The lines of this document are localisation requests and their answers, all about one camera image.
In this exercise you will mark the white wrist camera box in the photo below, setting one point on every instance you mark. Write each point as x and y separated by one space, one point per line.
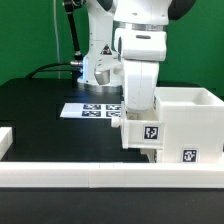
140 45

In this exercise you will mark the white fence rail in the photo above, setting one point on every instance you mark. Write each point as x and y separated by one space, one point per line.
6 139
110 175

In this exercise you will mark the paper marker sheet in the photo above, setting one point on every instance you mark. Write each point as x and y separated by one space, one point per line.
90 110

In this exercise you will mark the white fence left rail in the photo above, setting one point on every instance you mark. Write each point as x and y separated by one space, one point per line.
6 139

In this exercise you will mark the white front drawer box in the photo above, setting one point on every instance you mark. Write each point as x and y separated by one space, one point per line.
151 154

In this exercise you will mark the white fence front rail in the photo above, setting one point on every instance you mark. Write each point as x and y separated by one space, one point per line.
110 175

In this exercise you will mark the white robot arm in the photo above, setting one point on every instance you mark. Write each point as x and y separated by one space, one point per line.
103 66

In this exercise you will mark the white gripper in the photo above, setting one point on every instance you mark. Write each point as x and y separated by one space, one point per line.
139 84

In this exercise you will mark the white drawer cabinet frame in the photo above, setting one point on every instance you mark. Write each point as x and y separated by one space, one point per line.
193 125

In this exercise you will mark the white drawer box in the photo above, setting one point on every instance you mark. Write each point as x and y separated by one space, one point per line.
151 154
139 131

